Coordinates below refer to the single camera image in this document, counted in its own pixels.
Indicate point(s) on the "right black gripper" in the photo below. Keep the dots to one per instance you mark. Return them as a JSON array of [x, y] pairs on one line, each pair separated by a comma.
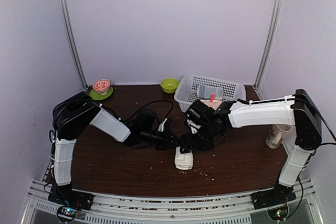
[[188, 144]]

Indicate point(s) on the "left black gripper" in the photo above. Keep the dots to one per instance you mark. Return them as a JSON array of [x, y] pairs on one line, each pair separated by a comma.
[[166, 143]]

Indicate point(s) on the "orange bunny pattern towel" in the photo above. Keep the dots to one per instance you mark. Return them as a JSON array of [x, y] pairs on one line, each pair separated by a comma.
[[212, 103]]

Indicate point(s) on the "white plastic perforated basket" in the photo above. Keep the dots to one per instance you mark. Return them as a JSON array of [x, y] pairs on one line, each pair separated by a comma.
[[193, 87]]

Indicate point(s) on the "white towel blue print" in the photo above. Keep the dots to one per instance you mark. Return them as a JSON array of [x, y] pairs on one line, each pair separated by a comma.
[[183, 161]]

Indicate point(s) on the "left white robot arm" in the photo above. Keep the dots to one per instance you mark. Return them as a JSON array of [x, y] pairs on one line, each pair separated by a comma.
[[74, 115]]

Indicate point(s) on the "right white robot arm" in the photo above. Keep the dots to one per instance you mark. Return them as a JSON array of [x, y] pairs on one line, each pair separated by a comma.
[[295, 110]]

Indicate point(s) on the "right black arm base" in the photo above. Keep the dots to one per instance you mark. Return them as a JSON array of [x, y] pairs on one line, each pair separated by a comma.
[[272, 197]]

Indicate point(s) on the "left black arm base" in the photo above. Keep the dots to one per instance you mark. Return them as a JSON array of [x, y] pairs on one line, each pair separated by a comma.
[[65, 195]]

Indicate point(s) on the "small green bowl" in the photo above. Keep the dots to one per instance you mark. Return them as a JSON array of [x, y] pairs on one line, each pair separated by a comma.
[[169, 85]]

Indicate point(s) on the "green plate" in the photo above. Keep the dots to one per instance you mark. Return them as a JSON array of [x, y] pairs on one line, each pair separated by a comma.
[[98, 96]]

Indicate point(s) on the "red patterned bowl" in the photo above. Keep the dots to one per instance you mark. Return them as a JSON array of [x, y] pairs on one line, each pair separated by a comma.
[[102, 86]]

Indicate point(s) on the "beige paper cup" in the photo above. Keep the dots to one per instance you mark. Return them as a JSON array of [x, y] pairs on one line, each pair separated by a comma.
[[277, 134]]

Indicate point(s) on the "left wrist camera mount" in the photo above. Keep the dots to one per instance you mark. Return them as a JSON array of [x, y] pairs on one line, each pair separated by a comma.
[[165, 123]]

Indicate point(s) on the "front aluminium rail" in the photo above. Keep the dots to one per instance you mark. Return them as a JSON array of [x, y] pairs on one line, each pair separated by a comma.
[[228, 208]]

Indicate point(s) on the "right aluminium frame post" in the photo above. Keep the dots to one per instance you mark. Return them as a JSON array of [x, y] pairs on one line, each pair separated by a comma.
[[269, 44]]

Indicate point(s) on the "aluminium frame post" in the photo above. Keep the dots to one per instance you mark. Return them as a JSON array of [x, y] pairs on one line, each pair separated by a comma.
[[269, 44], [72, 43]]

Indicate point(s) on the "left aluminium frame post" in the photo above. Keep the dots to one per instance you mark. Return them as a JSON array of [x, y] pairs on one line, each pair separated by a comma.
[[72, 43]]

